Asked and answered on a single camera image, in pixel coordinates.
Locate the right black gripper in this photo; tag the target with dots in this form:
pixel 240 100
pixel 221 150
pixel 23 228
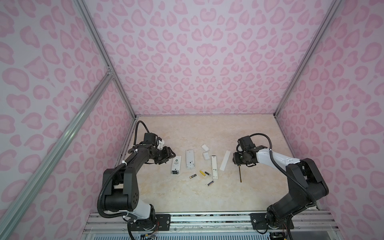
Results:
pixel 236 160

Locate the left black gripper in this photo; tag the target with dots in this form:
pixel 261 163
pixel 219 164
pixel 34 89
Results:
pixel 167 154

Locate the black handled screwdriver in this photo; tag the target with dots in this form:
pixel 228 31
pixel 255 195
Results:
pixel 240 175

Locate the white remote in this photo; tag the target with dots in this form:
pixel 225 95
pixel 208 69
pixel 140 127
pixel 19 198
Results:
pixel 176 165

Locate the white remote angled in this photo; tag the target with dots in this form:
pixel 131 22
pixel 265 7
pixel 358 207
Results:
pixel 190 159

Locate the slim white remote control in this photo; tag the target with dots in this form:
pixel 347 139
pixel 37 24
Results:
pixel 214 167

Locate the small white battery cover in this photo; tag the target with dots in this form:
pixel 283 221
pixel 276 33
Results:
pixel 206 156

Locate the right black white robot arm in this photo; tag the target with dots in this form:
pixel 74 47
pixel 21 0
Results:
pixel 305 182

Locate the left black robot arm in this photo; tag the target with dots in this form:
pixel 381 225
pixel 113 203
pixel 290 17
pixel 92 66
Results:
pixel 119 195

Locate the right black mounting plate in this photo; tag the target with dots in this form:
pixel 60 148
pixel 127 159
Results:
pixel 259 222

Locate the black mounting plate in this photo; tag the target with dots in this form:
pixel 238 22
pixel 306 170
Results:
pixel 158 222
pixel 259 222

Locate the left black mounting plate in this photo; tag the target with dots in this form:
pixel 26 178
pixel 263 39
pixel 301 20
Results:
pixel 158 222

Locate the aluminium front rail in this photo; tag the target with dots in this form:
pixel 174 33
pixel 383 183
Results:
pixel 308 225

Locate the aluminium diagonal frame bar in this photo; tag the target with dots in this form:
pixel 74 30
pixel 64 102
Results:
pixel 21 204

